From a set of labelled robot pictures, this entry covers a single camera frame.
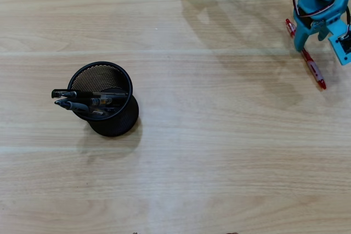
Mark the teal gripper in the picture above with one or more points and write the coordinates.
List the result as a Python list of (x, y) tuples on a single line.
[(304, 32)]

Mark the red pen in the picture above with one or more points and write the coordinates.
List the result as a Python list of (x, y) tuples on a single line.
[(314, 69)]

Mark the clear pen with grey grip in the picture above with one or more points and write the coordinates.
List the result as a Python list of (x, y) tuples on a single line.
[(76, 106)]

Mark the clear pen with black cap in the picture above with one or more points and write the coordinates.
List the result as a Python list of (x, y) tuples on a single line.
[(63, 93)]

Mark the black mesh pen holder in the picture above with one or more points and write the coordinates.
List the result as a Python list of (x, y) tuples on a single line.
[(118, 127)]

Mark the teal wrist camera module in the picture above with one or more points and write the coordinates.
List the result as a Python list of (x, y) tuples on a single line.
[(341, 50)]

